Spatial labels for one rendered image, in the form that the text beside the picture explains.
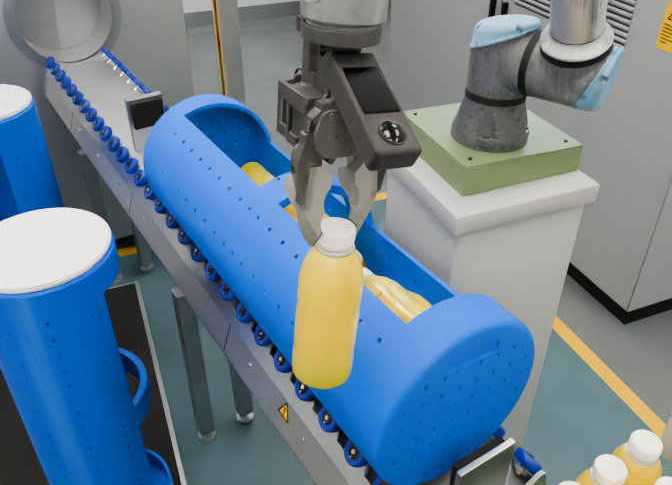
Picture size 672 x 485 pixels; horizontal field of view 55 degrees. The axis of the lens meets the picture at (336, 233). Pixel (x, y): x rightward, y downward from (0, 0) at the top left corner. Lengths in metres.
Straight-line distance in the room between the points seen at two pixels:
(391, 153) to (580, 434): 1.96
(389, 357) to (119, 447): 0.94
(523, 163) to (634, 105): 1.28
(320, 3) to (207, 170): 0.71
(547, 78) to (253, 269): 0.59
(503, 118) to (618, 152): 1.38
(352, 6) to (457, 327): 0.43
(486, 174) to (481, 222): 0.09
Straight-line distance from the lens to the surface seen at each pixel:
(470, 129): 1.27
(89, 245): 1.37
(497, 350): 0.90
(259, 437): 2.27
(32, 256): 1.38
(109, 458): 1.65
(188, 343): 1.96
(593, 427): 2.44
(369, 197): 0.64
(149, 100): 1.87
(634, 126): 2.54
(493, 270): 1.33
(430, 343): 0.82
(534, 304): 1.48
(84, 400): 1.50
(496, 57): 1.23
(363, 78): 0.57
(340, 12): 0.56
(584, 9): 1.11
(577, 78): 1.17
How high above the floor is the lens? 1.79
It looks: 35 degrees down
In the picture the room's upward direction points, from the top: straight up
